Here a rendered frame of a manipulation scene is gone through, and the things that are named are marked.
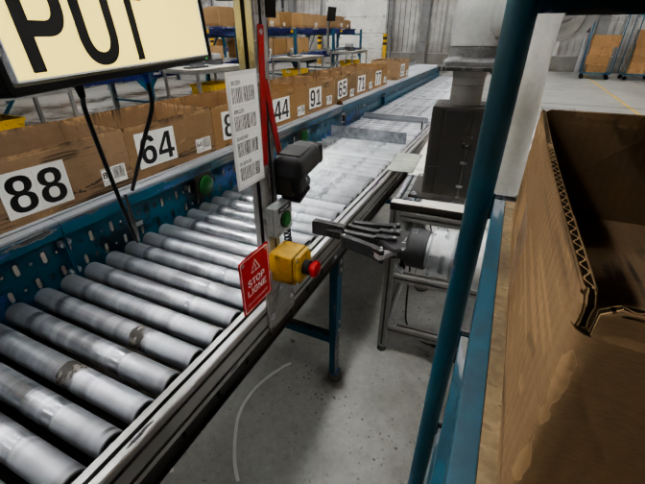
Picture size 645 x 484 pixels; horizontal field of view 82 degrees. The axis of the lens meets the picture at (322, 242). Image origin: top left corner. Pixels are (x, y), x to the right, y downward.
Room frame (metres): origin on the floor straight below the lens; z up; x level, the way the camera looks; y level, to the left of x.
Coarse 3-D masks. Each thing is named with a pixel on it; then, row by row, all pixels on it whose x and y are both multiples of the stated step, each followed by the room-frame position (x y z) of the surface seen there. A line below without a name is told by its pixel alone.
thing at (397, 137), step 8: (336, 128) 2.27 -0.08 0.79; (344, 128) 2.25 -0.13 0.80; (352, 128) 2.23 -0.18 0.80; (360, 128) 2.21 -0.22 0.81; (336, 136) 2.27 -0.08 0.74; (344, 136) 2.25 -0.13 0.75; (352, 136) 2.23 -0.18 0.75; (360, 136) 2.21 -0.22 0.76; (368, 136) 2.19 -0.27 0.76; (376, 136) 2.17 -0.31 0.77; (384, 136) 2.15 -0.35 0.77; (392, 136) 2.13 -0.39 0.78; (400, 136) 2.11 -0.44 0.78
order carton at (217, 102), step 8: (184, 96) 1.75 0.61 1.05; (192, 96) 1.79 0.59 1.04; (200, 96) 1.83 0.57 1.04; (208, 96) 1.88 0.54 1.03; (216, 96) 1.93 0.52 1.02; (224, 96) 1.92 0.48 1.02; (184, 104) 1.74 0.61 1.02; (192, 104) 1.78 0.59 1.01; (200, 104) 1.83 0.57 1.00; (208, 104) 1.88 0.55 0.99; (216, 104) 1.93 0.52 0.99; (224, 104) 1.54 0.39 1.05; (216, 112) 1.49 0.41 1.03; (216, 120) 1.49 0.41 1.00; (216, 128) 1.48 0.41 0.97; (216, 136) 1.48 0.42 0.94; (216, 144) 1.47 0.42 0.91; (224, 144) 1.51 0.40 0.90
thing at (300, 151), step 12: (300, 144) 0.79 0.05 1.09; (312, 144) 0.79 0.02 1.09; (288, 156) 0.74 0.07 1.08; (300, 156) 0.73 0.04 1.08; (312, 156) 0.76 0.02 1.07; (276, 168) 0.73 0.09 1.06; (288, 168) 0.72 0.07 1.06; (300, 168) 0.72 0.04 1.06; (312, 168) 0.76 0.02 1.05; (288, 180) 0.73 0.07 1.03; (300, 180) 0.72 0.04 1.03; (300, 192) 0.75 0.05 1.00
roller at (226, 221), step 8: (192, 208) 1.21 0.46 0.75; (192, 216) 1.18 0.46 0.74; (200, 216) 1.16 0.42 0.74; (208, 216) 1.16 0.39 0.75; (216, 216) 1.15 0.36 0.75; (224, 216) 1.15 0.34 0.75; (216, 224) 1.13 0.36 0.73; (224, 224) 1.12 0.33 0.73; (232, 224) 1.11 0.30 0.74; (240, 224) 1.10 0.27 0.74; (248, 224) 1.09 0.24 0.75; (296, 232) 1.03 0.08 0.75; (296, 240) 1.00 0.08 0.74; (304, 240) 0.99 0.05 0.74; (312, 240) 1.00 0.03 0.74
